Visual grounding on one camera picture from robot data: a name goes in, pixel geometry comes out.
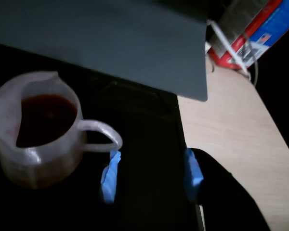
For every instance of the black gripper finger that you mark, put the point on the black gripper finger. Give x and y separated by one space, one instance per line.
110 175
216 192

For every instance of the translucent plastic kettle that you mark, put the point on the translucent plastic kettle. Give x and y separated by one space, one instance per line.
38 130

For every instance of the black work mat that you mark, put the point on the black work mat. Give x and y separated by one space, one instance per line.
139 134

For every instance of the red and blue carton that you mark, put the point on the red and blue carton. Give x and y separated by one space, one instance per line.
250 33

